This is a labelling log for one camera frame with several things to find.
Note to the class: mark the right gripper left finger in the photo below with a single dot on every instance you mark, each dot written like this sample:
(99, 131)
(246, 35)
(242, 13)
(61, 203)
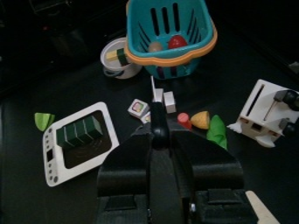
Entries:
(125, 175)

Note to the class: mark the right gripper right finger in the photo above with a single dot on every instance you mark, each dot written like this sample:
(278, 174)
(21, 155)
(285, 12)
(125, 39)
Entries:
(210, 175)

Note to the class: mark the green toy leaf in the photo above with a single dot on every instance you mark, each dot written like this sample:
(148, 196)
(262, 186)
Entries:
(217, 131)

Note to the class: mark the yellow toy food chunk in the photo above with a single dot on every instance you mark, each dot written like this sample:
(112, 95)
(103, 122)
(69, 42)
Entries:
(201, 120)

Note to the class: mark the green striped watermelon block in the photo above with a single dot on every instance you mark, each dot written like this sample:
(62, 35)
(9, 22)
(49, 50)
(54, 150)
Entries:
(78, 131)

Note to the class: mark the printed white toy cube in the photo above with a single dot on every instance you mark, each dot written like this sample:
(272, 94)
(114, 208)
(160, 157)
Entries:
(146, 118)
(138, 108)

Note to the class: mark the white toy kitchen scale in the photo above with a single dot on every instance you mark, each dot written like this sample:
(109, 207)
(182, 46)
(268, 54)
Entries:
(47, 140)

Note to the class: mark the light green toy wedge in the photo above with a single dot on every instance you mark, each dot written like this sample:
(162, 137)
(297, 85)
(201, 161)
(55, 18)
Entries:
(43, 121)

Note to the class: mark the white toy knife block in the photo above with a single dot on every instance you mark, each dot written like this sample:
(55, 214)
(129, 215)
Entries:
(273, 89)

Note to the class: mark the white toy cup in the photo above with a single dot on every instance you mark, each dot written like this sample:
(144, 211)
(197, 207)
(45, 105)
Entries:
(133, 71)

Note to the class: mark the yellow green toy food piece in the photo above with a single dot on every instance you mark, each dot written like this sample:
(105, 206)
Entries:
(117, 55)

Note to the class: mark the toy egg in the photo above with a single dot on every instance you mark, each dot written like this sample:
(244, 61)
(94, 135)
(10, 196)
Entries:
(156, 46)

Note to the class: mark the red toy tomato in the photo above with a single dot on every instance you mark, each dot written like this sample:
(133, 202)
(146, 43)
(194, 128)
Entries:
(177, 42)

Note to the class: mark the teal basket orange rim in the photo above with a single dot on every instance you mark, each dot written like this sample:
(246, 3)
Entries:
(137, 23)

